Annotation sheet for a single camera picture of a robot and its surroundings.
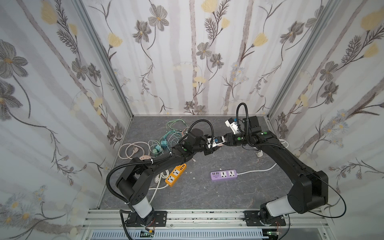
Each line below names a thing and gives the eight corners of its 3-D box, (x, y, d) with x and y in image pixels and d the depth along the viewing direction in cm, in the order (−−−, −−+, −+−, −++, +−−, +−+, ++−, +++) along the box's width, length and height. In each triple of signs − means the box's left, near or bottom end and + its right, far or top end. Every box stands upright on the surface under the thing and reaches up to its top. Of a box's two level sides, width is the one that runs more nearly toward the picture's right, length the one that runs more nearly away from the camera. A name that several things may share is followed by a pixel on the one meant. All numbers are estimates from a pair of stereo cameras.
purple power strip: (211, 180, 89) (211, 178, 86) (209, 173, 92) (210, 171, 89) (236, 177, 90) (237, 175, 88) (234, 170, 93) (235, 168, 90)
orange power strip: (165, 182, 88) (164, 180, 85) (181, 162, 96) (180, 160, 94) (172, 187, 86) (171, 186, 84) (187, 167, 94) (187, 165, 92)
